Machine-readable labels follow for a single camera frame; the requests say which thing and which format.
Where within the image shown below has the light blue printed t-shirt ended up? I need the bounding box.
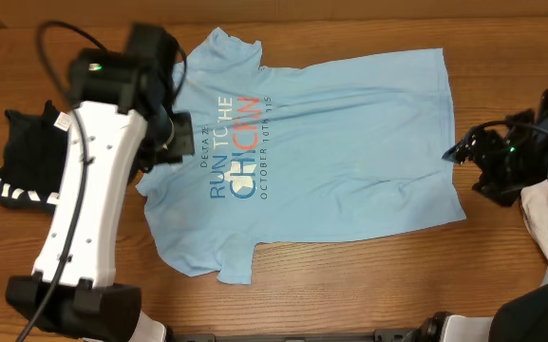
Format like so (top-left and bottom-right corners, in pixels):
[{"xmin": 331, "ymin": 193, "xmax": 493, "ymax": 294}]
[{"xmin": 137, "ymin": 28, "xmax": 465, "ymax": 284}]

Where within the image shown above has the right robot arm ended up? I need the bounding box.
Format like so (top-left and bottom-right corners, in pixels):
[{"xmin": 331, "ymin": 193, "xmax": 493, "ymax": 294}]
[{"xmin": 400, "ymin": 89, "xmax": 548, "ymax": 342}]

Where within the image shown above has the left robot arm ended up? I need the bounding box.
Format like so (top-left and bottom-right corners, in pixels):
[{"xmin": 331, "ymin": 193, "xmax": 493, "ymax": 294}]
[{"xmin": 6, "ymin": 23, "xmax": 195, "ymax": 341}]

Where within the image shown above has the white cloth garment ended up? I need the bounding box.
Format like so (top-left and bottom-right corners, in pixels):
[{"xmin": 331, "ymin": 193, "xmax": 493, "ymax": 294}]
[{"xmin": 520, "ymin": 180, "xmax": 548, "ymax": 258}]

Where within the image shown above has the black folded t-shirt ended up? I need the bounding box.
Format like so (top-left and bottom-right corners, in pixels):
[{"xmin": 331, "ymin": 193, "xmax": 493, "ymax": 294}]
[{"xmin": 0, "ymin": 100, "xmax": 69, "ymax": 214}]

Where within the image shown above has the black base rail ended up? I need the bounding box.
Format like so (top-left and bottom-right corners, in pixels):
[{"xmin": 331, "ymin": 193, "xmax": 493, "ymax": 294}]
[{"xmin": 173, "ymin": 328, "xmax": 431, "ymax": 342}]

